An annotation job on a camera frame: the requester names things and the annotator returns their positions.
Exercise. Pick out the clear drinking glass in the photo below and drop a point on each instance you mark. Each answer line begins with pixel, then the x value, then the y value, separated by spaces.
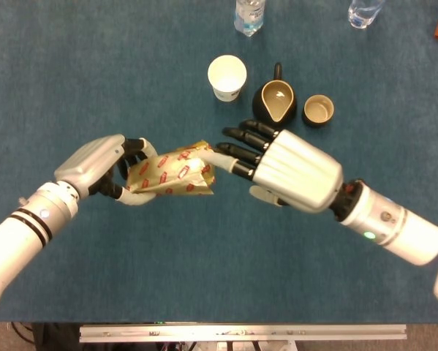
pixel 363 11

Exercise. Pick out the black ceramic pitcher beige inside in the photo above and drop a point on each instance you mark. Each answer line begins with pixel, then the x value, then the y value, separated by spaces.
pixel 275 100

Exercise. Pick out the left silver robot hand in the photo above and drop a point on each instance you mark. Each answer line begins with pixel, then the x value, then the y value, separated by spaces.
pixel 90 162

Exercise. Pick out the black ceramic cup beige inside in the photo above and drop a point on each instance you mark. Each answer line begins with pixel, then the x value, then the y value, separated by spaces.
pixel 317 110

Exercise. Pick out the gold snack package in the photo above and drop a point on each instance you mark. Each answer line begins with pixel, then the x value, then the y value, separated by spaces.
pixel 174 172

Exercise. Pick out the white paper cup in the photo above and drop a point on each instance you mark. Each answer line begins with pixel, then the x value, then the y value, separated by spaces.
pixel 226 77

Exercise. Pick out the aluminium profile rail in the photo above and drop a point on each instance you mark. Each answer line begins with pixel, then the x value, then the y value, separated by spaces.
pixel 240 333

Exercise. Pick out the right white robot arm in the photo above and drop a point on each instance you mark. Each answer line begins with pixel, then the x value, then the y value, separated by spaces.
pixel 398 226

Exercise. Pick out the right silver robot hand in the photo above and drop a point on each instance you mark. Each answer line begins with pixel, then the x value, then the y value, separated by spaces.
pixel 295 172

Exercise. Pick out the clear plastic water bottle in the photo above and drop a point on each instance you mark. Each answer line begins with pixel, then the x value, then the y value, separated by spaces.
pixel 249 16

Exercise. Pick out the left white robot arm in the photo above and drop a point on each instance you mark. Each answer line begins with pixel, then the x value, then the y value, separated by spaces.
pixel 21 230

